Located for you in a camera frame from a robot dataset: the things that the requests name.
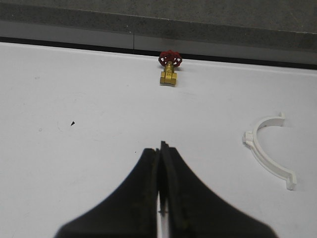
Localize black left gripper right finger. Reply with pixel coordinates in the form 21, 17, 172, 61
160, 141, 276, 238

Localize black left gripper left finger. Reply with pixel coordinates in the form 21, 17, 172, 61
56, 149, 159, 238

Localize white half-ring pipe clamp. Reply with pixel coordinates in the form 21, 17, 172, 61
242, 112, 297, 191

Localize brass valve red handwheel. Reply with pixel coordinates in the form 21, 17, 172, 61
158, 50, 182, 86

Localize grey stone ledge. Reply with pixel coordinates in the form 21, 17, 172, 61
0, 0, 317, 52

